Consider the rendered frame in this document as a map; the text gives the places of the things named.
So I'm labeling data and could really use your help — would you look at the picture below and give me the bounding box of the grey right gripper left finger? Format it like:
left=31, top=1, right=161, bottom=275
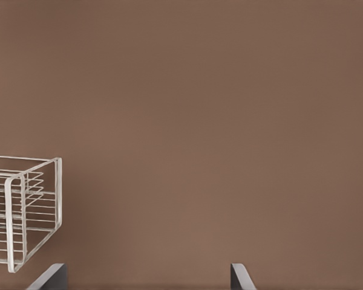
left=26, top=263, right=68, bottom=290

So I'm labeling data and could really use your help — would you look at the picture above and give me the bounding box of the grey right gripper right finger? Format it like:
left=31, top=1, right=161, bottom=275
left=230, top=262, right=257, bottom=290

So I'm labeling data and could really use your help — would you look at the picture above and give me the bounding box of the white wire shelf rack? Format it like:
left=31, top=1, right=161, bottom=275
left=0, top=154, right=63, bottom=274

